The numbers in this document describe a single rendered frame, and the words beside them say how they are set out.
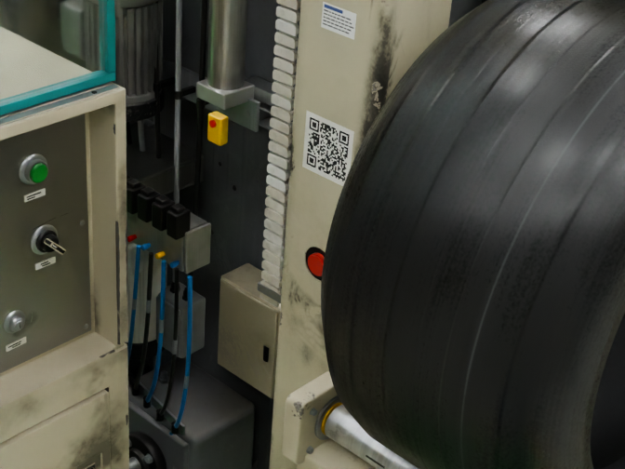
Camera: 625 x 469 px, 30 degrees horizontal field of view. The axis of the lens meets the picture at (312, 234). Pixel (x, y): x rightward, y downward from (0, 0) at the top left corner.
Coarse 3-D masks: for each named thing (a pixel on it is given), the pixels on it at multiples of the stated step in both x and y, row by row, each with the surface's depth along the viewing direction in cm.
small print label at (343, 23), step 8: (328, 8) 130; (336, 8) 129; (328, 16) 131; (336, 16) 130; (344, 16) 129; (352, 16) 128; (328, 24) 131; (336, 24) 130; (344, 24) 129; (352, 24) 129; (336, 32) 131; (344, 32) 130; (352, 32) 129
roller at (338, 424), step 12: (336, 408) 144; (324, 420) 143; (336, 420) 142; (348, 420) 142; (324, 432) 144; (336, 432) 142; (348, 432) 141; (360, 432) 140; (348, 444) 141; (360, 444) 140; (372, 444) 139; (360, 456) 141; (372, 456) 139; (384, 456) 138; (396, 456) 137; (384, 468) 138; (396, 468) 137; (408, 468) 136
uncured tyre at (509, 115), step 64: (512, 0) 115; (576, 0) 114; (448, 64) 111; (512, 64) 108; (576, 64) 106; (384, 128) 112; (448, 128) 108; (512, 128) 105; (576, 128) 102; (384, 192) 110; (448, 192) 106; (512, 192) 103; (576, 192) 100; (384, 256) 110; (448, 256) 105; (512, 256) 101; (576, 256) 100; (384, 320) 111; (448, 320) 106; (512, 320) 102; (576, 320) 101; (384, 384) 114; (448, 384) 108; (512, 384) 103; (576, 384) 104; (448, 448) 112; (512, 448) 107; (576, 448) 110
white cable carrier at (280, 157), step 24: (288, 0) 136; (288, 24) 137; (288, 48) 139; (288, 72) 140; (288, 96) 141; (288, 120) 142; (288, 144) 144; (288, 168) 151; (264, 240) 153; (264, 264) 155
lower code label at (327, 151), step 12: (312, 120) 138; (324, 120) 137; (312, 132) 139; (324, 132) 137; (336, 132) 136; (348, 132) 135; (312, 144) 139; (324, 144) 138; (336, 144) 137; (348, 144) 135; (312, 156) 140; (324, 156) 139; (336, 156) 137; (348, 156) 136; (312, 168) 141; (324, 168) 139; (336, 168) 138; (348, 168) 137; (336, 180) 139
